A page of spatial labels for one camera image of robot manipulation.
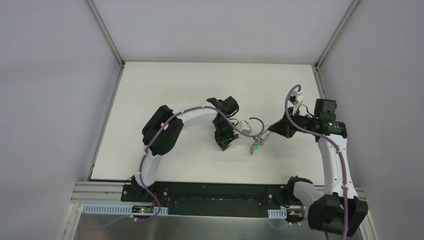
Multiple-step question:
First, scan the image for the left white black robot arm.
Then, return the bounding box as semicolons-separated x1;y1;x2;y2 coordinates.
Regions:
131;96;239;203

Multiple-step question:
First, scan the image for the right white cable duct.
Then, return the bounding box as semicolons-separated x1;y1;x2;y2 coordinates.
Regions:
267;208;287;219

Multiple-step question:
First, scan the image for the white cable duct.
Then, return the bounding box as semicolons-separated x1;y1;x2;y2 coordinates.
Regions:
82;203;169;216
267;208;287;219

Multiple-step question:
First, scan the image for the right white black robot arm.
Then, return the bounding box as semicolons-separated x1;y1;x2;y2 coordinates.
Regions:
269;96;369;240

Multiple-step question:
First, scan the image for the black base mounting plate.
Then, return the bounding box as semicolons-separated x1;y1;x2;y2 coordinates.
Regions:
121;179;302;218

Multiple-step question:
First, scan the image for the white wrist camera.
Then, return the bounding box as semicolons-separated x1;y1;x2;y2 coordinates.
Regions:
289;90;304;107
236;120;252;136

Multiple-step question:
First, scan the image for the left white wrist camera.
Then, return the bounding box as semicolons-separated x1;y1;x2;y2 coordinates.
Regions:
236;120;252;136

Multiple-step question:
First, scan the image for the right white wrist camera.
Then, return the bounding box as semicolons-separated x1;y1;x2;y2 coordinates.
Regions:
289;90;304;107

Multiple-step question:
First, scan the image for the left white cable duct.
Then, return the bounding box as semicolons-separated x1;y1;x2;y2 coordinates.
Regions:
82;203;169;216

